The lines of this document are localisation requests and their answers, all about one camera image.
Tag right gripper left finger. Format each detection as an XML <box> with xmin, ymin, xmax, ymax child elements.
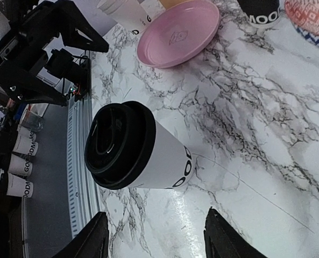
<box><xmin>53</xmin><ymin>212</ymin><xmax>109</xmax><ymax>258</ymax></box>

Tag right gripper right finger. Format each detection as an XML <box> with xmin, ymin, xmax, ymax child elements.
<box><xmin>204</xmin><ymin>208</ymin><xmax>266</xmax><ymax>258</ymax></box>

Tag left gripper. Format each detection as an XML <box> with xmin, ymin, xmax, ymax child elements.
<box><xmin>0</xmin><ymin>1</ymin><xmax>109</xmax><ymax>106</ymax></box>

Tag white paper coffee cup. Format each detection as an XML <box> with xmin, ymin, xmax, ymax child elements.
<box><xmin>129</xmin><ymin>122</ymin><xmax>194</xmax><ymax>189</ymax></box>

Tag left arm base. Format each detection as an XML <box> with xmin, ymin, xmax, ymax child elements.
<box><xmin>45</xmin><ymin>48</ymin><xmax>90</xmax><ymax>102</ymax></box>

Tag paper cups under table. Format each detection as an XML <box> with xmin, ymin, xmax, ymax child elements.
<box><xmin>6</xmin><ymin>126</ymin><xmax>39</xmax><ymax>198</ymax></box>

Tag stack of white paper cups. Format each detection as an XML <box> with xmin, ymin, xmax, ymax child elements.
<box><xmin>97</xmin><ymin>0</ymin><xmax>152</xmax><ymax>35</ymax></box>

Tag pink plate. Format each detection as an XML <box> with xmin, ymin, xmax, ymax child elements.
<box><xmin>137</xmin><ymin>1</ymin><xmax>220</xmax><ymax>68</ymax></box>

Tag black cup holding straws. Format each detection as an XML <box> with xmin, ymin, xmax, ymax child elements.
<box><xmin>237</xmin><ymin>0</ymin><xmax>280</xmax><ymax>25</ymax></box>

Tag red patterned bowl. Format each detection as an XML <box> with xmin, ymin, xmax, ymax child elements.
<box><xmin>284</xmin><ymin>0</ymin><xmax>319</xmax><ymax>47</ymax></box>

